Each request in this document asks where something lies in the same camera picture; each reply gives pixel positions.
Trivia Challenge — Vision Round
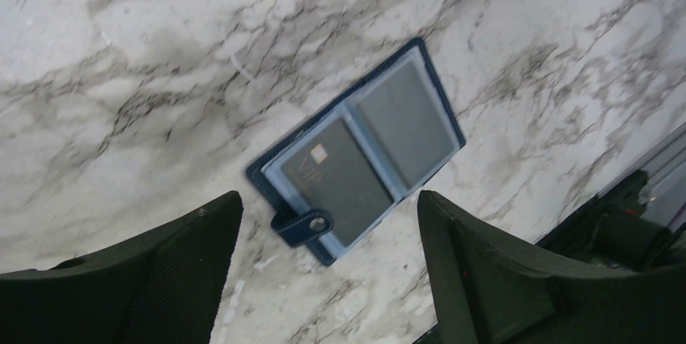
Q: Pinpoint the black credit card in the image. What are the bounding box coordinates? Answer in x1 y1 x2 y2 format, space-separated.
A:
354 60 458 189
279 119 394 248

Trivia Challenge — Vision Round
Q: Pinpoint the dark blue card holder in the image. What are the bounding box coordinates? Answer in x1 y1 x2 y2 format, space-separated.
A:
245 37 466 266

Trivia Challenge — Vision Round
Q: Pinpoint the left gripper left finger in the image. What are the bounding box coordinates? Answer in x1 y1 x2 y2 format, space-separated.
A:
1 191 243 343

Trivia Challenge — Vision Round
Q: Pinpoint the aluminium table frame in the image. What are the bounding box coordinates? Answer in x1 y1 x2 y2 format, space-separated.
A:
598 125 685 231

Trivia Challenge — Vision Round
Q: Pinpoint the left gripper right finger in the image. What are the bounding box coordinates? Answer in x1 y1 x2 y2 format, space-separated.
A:
417 190 685 343

